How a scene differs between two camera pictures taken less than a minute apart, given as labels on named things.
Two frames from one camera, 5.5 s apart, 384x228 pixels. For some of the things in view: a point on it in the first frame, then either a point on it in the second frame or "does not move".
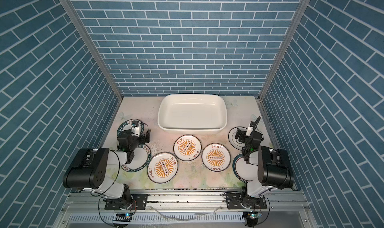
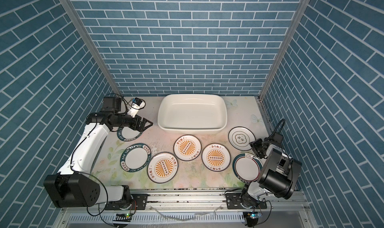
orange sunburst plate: (216, 157) does not move
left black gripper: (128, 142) to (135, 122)
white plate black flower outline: (235, 142) does not move
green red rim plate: (245, 171) does not move
